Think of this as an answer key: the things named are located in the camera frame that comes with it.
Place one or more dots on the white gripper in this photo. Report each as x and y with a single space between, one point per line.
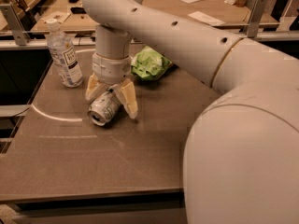
111 69

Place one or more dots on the silver green 7up can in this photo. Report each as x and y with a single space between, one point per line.
104 108

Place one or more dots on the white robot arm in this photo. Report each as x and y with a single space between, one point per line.
241 158

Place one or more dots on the green chip bag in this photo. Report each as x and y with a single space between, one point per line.
149 65

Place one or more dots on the clear plastic water bottle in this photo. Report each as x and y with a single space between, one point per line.
63 54

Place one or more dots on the black tool on table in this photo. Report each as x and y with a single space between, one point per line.
78 10

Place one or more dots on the small paper card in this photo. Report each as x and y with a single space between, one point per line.
59 16

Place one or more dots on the white paper sheet near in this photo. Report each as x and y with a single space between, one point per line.
202 17

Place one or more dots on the left metal bracket post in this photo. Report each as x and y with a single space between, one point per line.
20 36

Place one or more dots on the metal bracket post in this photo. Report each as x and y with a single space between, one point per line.
255 18
20 36

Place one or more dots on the right metal bracket post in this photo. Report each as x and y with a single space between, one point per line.
255 18

